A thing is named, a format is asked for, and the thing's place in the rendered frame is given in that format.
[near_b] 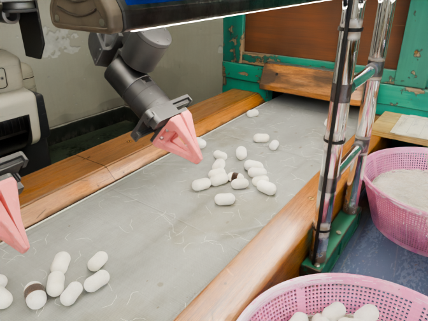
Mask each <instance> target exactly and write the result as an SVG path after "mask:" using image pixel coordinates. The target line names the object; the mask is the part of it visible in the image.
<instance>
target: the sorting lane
mask: <svg viewBox="0 0 428 321"><path fill-rule="evenodd" d="M254 109H256V110H258V112H259V114H258V115H257V116H256V117H248V116H247V112H246V113H244V114H242V115H241V116H239V117H237V118H235V119H233V120H231V121H230V122H228V123H226V124H224V125H222V126H220V127H218V128H216V129H214V130H212V131H211V132H209V133H207V134H205V135H203V136H201V137H200V138H201V139H203V140H205V142H206V146H205V147H204V148H200V150H201V153H202V156H203V160H202V161H201V162H200V163H199V164H194V163H193V162H191V161H189V160H187V159H184V158H183V157H180V156H179V155H176V154H174V153H169V154H167V155H165V156H163V157H161V158H160V159H158V160H156V161H154V162H152V163H150V164H149V165H147V166H145V167H143V168H141V169H139V170H137V171H135V172H133V173H131V174H129V175H127V176H126V177H124V178H122V179H120V180H118V181H116V182H115V183H112V184H111V185H109V186H107V187H105V188H103V189H101V190H99V191H97V192H96V193H94V194H92V195H90V196H88V197H86V198H85V199H82V200H81V201H78V202H77V203H75V204H73V205H71V206H69V207H67V208H65V209H64V210H62V211H60V212H58V213H56V214H54V215H52V216H51V217H48V218H46V219H44V220H43V221H41V222H39V223H37V224H35V225H33V226H32V227H30V228H28V229H26V230H25V232H26V235H27V239H28V241H29V244H30V248H29V249H28V251H27V252H26V253H23V254H22V253H20V252H18V251H17V250H15V249H14V248H12V247H11V246H10V245H8V244H7V243H5V242H4V241H3V242H1V243H0V274H1V275H5V276H6V277H7V279H8V283H7V285H6V286H5V289H6V290H8V291H9V292H10V293H11V294H12V296H13V301H12V303H11V304H10V305H9V307H7V308H5V309H0V321H173V320H174V319H175V318H176V317H177V316H178V315H179V314H180V313H181V312H182V311H183V310H184V309H185V308H186V307H187V305H188V304H189V303H190V302H191V301H192V300H193V299H194V298H195V297H196V296H197V295H198V294H199V293H200V292H201V291H202V290H203V289H204V288H205V287H206V286H207V285H208V284H209V283H210V282H211V281H212V279H214V277H216V275H218V274H219V272H221V270H223V268H225V267H226V265H228V263H230V261H232V260H233V258H235V256H237V254H238V253H239V252H240V251H241V250H242V249H243V248H244V247H245V246H246V245H247V244H248V243H249V242H250V241H251V240H252V239H253V238H254V237H255V236H256V235H257V234H258V233H259V232H260V231H261V230H262V228H263V227H264V226H265V225H266V224H267V223H268V222H269V221H270V220H271V219H272V218H273V217H274V216H275V215H276V214H277V213H278V212H279V211H280V210H281V209H282V208H283V207H284V206H285V205H286V204H287V203H288V202H289V201H290V200H291V199H292V198H293V197H294V196H295V195H296V194H297V193H298V192H299V191H300V190H301V189H302V188H303V187H304V186H305V185H306V184H307V183H308V182H309V181H310V180H311V179H312V178H313V176H314V175H315V174H316V173H317V172H318V171H319V170H320V168H321V163H322V154H323V149H324V140H323V138H324V135H325V130H326V126H325V125H324V122H325V120H326V119H327V116H328V113H321V112H317V111H311V110H305V109H301V108H295V107H291V106H285V105H281V104H275V103H269V102H265V103H263V104H262V105H260V106H258V107H256V108H254ZM254 109H253V110H254ZM255 134H268V135H269V141H268V142H266V143H262V142H260V143H257V142H255V141H254V139H253V137H254V135H255ZM272 140H277V141H278V142H279V146H278V147H277V149H276V150H271V149H270V148H269V144H270V143H271V142H272ZM239 146H243V147H245V148H246V153H247V156H246V158H245V159H244V160H239V159H238V158H237V157H236V149H237V148H238V147H239ZM216 150H220V151H221V152H224V153H226V154H227V159H226V160H225V167H224V169H225V173H226V174H227V175H228V174H229V173H230V172H235V173H240V174H242V175H243V176H244V178H246V179H247V180H248V182H249V184H248V187H247V188H245V189H234V188H232V186H231V181H229V180H228V181H227V183H224V184H221V185H218V186H213V185H212V184H211V185H210V187H209V188H208V189H204V190H200V191H195V190H194V189H193V188H192V182H193V181H194V180H198V179H202V178H208V179H210V178H209V176H208V173H209V172H210V171H211V170H212V165H213V164H214V162H215V161H216V160H217V159H216V158H214V156H213V153H214V152H215V151H216ZM247 160H253V161H258V162H261V163H262V164H263V166H264V169H265V170H266V171H267V177H268V178H269V182H271V183H273V184H275V185H276V192H275V194H273V195H271V196H269V195H267V194H265V193H263V192H261V191H259V190H258V189H257V187H256V186H255V185H253V183H252V179H253V178H252V177H250V176H249V175H248V171H247V170H246V169H245V167H244V163H245V162H246V161H247ZM226 193H232V194H233V195H234V196H235V202H234V203H233V204H230V205H218V204H216V202H215V196H216V195H217V194H226ZM100 251H103V252H106V253H107V255H108V260H107V261H106V263H105V264H104V265H103V266H102V267H101V268H100V269H99V270H105V271H107V272H108V273H109V275H110V279H109V281H108V283H107V284H105V285H103V286H102V287H100V288H99V289H97V290H96V291H95V292H87V291H86V290H85V288H84V282H85V280H86V279H87V278H88V277H90V276H92V275H94V274H95V273H96V272H98V271H99V270H98V271H91V270H89V268H88V266H87V263H88V261H89V260H90V259H91V258H92V257H93V256H94V255H95V254H96V253H97V252H100ZM59 252H67V253H68V254H70V257H71V260H70V263H69V266H68V269H67V271H66V272H65V273H64V276H65V281H64V290H63V291H65V290H66V288H67V287H68V285H69V284H70V283H71V282H80V283H81V284H82V287H83V290H82V293H81V294H80V295H79V296H78V297H77V299H76V301H75V302H74V303H73V304H72V305H70V306H65V305H63V304H62V303H61V300H60V296H61V295H59V296H56V297H52V296H49V295H48V294H47V292H46V285H47V281H48V276H49V274H50V273H51V270H50V266H51V265H52V262H53V260H54V257H55V255H56V254H57V253H59ZM33 281H37V282H40V283H41V284H42V285H43V286H44V288H45V292H46V303H45V305H44V306H43V307H42V308H40V309H37V310H33V309H31V308H30V307H28V305H27V304H26V302H25V298H24V288H25V286H26V285H27V284H28V283H29V282H33Z"/></svg>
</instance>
